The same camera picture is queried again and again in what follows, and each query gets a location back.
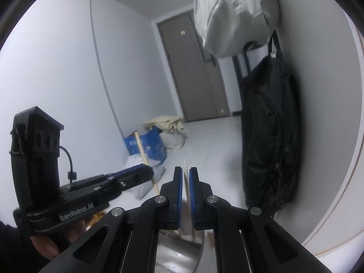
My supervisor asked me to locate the beige cloth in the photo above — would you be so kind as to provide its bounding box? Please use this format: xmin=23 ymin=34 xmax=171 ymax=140
xmin=143 ymin=116 xmax=189 ymax=140

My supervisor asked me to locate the white panel with wooden trim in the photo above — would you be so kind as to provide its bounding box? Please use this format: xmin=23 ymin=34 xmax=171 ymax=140
xmin=301 ymin=14 xmax=364 ymax=259

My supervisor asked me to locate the grey utensil holder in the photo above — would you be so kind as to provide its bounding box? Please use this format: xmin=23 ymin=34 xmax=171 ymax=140
xmin=158 ymin=230 xmax=206 ymax=273

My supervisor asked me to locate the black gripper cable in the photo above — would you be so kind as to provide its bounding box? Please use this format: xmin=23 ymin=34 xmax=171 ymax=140
xmin=58 ymin=146 xmax=79 ymax=182

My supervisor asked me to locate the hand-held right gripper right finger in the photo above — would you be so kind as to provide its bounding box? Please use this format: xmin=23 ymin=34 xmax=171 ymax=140
xmin=188 ymin=166 xmax=333 ymax=273

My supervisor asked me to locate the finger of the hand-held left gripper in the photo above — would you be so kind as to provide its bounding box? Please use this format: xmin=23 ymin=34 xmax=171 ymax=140
xmin=105 ymin=165 xmax=154 ymax=194

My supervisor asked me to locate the person's left forearm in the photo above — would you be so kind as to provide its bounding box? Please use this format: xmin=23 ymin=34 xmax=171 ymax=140
xmin=0 ymin=220 xmax=50 ymax=273

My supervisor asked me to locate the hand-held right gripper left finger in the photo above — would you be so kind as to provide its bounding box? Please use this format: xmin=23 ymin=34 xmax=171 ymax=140
xmin=38 ymin=166 xmax=184 ymax=273

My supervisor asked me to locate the blue cardboard box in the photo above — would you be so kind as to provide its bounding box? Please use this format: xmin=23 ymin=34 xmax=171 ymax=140
xmin=124 ymin=127 xmax=168 ymax=163

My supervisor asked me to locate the person's left hand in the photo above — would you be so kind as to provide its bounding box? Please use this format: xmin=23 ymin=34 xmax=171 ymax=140
xmin=30 ymin=220 xmax=89 ymax=261

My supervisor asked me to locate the long wooden stick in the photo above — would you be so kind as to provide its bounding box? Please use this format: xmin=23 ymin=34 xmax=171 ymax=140
xmin=134 ymin=131 xmax=160 ymax=196

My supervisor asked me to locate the black hanging bag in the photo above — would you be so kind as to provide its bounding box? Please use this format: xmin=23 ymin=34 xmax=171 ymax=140
xmin=238 ymin=30 xmax=302 ymax=219

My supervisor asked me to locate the light grey hanging jacket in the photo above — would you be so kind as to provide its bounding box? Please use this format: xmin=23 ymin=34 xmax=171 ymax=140
xmin=193 ymin=0 xmax=281 ymax=59

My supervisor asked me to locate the grey-brown door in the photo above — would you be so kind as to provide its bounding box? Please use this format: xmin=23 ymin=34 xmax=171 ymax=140
xmin=157 ymin=9 xmax=231 ymax=123

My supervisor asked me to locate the white plastic bag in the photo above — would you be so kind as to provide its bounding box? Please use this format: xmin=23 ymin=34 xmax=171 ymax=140
xmin=124 ymin=154 xmax=166 ymax=200

